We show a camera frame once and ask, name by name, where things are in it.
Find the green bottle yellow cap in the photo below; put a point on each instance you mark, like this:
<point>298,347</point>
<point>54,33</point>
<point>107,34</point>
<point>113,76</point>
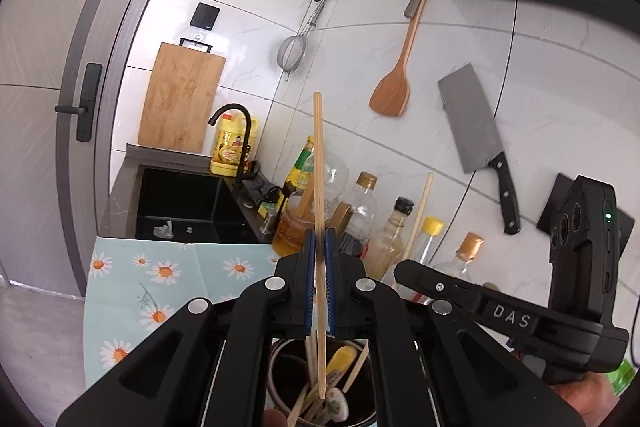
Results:
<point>300,169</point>

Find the daisy print tablecloth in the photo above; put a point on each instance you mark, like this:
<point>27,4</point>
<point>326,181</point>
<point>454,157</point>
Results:
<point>200,267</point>

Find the grey door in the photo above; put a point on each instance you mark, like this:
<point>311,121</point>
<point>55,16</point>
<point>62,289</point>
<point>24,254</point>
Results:
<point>30,132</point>

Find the dark grey cloth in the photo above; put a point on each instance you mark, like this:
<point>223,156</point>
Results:
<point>260,189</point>

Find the crumpled clear plastic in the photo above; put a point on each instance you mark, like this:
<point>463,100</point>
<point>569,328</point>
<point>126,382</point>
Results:
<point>164,229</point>

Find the copper foil cap bottle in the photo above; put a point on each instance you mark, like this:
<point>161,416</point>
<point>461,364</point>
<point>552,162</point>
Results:
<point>470,247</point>

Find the wooden chopstick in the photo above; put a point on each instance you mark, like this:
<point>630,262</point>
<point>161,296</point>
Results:
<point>357,369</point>
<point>318,157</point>
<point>298,404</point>
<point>310,367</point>
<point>422,207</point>

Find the wooden cutting board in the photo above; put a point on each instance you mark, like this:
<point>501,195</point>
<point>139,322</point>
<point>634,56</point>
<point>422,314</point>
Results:
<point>180,97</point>

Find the black cap bottle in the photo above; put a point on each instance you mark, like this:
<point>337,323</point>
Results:
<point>392,237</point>

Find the person's right hand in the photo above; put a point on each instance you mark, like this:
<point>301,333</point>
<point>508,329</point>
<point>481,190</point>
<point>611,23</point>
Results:
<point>590,394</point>

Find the black faucet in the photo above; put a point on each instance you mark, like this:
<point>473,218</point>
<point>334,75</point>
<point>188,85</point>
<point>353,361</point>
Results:
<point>245,117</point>

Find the grey peeler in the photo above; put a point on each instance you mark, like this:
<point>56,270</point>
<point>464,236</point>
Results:
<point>412,4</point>

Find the black utensil holder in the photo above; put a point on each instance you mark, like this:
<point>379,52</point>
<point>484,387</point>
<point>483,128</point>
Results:
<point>292,367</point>

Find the black kitchen sink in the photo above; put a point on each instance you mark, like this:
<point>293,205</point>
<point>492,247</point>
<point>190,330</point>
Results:
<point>180,202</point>

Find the black wall switch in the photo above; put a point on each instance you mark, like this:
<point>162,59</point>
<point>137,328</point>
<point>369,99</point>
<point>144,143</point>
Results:
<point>205,16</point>

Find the black board hanger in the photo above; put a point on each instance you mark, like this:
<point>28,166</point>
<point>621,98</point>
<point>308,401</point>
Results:
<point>196,43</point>

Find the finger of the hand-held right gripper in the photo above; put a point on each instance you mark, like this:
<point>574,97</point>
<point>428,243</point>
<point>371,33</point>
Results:
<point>435,284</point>

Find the yellow cap clear bottle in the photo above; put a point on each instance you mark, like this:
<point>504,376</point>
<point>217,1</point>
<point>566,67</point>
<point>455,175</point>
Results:
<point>431,227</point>

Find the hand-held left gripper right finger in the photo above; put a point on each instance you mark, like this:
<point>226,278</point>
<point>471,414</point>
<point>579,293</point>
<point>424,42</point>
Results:
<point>331,282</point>

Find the wooden spatula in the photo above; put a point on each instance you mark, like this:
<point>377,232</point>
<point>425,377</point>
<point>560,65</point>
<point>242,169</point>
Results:
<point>392,92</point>

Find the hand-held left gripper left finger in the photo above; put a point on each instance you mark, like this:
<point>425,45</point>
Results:
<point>310,282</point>

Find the dark sauce bottle gold cap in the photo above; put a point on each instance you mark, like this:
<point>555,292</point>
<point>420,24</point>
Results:
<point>362,207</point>

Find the clear oil jug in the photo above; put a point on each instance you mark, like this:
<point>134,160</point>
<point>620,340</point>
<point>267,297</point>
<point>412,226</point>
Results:
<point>290,232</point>

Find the floral ceramic spoon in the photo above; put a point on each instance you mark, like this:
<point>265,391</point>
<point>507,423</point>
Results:
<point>338,404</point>

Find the metal mesh strainer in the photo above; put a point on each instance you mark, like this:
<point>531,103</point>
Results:
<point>292,54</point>

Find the yellow oil jug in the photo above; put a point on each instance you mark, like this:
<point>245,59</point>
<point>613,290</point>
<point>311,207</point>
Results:
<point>232,147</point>

